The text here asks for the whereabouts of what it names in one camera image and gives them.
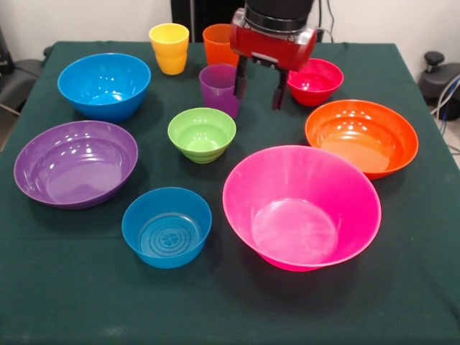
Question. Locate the green plastic bowl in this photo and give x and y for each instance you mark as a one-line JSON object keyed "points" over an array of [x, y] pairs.
{"points": [[201, 140]]}

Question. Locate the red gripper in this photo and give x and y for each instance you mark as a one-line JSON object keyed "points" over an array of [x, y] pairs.
{"points": [[273, 48]]}

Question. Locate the orange plastic cup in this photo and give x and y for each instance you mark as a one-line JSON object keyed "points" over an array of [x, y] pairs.
{"points": [[215, 46]]}

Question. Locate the purple plastic bowl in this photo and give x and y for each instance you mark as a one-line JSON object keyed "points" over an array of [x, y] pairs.
{"points": [[72, 169]]}

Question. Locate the pink plastic bowl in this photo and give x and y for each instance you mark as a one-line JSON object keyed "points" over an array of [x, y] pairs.
{"points": [[298, 215]]}

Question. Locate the orange plastic bowl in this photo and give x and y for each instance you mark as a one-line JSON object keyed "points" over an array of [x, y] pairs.
{"points": [[359, 140]]}

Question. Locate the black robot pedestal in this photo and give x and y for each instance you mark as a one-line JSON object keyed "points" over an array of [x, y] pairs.
{"points": [[183, 18]]}

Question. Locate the yellow plastic cup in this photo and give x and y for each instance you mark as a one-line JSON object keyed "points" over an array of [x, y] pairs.
{"points": [[169, 54]]}

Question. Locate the red plastic bowl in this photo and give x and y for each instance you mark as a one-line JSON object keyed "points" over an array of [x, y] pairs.
{"points": [[316, 88]]}

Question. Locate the purple plastic cup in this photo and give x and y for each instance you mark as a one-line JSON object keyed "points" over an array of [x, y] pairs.
{"points": [[219, 100]]}

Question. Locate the black chair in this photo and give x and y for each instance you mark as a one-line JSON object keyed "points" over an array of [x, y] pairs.
{"points": [[18, 79]]}

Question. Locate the large blue plastic bowl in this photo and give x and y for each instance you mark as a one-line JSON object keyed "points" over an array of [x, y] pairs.
{"points": [[104, 93]]}

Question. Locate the dark green tablecloth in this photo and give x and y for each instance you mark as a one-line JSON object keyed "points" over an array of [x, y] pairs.
{"points": [[230, 305]]}

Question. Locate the small blue plastic bowl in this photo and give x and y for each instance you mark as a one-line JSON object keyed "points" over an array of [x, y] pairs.
{"points": [[165, 233]]}

